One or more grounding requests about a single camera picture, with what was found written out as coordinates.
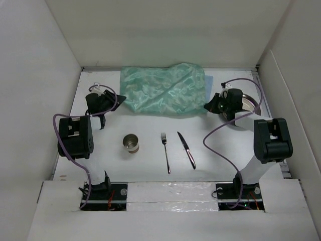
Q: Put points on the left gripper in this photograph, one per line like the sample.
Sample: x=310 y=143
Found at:
x=108 y=96

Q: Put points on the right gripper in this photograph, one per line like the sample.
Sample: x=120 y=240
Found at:
x=211 y=106

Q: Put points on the green patterned cloth placemat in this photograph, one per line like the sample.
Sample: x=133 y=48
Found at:
x=179 y=90

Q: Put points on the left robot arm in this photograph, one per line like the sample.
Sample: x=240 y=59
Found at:
x=75 y=137

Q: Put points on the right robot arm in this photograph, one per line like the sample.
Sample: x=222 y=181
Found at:
x=271 y=137

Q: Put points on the metal plate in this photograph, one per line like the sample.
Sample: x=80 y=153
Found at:
x=250 y=104

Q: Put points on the metal cup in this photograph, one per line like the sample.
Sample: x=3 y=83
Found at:
x=131 y=143

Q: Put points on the silver fork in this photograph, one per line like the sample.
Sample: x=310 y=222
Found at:
x=164 y=142

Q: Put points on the silver table knife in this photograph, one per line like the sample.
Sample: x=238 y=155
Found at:
x=187 y=149

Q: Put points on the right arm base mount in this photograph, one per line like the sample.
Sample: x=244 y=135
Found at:
x=229 y=197

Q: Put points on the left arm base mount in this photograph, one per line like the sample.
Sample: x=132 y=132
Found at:
x=113 y=200

